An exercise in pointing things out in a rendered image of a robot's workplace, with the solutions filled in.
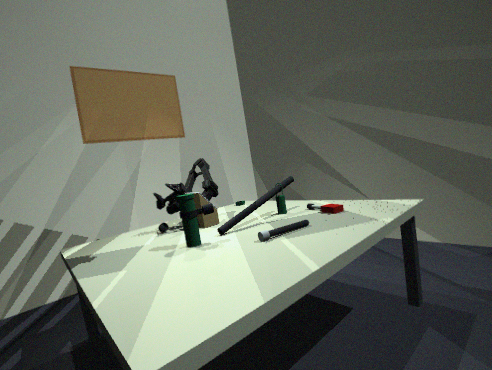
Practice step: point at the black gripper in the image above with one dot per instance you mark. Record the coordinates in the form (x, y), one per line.
(177, 188)

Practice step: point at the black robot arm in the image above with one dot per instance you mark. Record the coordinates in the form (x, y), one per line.
(209, 186)

